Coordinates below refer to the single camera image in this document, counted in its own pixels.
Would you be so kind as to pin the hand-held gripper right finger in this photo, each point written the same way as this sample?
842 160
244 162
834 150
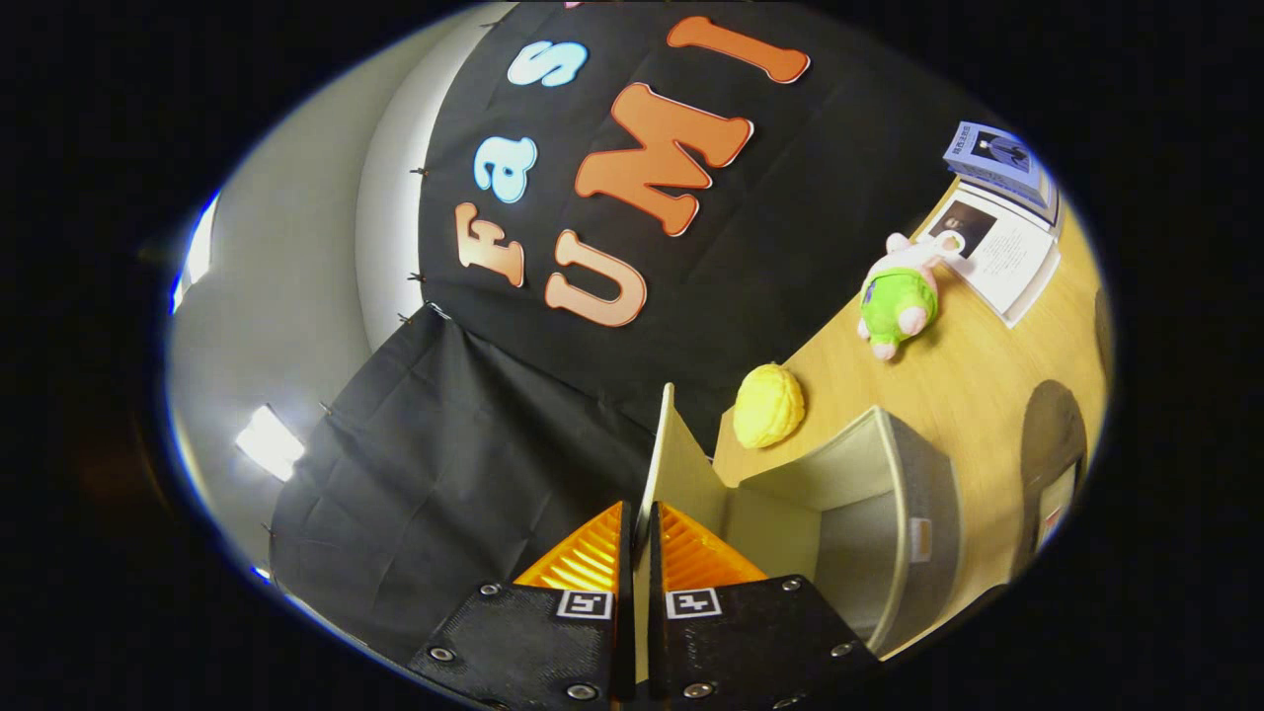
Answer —
741 642

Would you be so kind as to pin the grey fabric storage box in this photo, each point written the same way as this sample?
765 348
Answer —
859 533

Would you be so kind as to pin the pink and green plush toy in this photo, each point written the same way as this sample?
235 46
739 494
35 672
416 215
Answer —
897 301

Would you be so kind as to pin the dark blue edged book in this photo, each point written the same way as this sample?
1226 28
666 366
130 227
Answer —
1042 202

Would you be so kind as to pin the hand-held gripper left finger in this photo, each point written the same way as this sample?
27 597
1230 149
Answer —
533 642

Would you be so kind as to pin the blue cover book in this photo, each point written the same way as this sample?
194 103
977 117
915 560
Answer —
997 153

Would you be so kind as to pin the white book with portrait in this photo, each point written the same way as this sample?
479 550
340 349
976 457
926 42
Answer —
1007 257

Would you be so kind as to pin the yellow round plush toy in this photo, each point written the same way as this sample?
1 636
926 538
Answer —
768 407

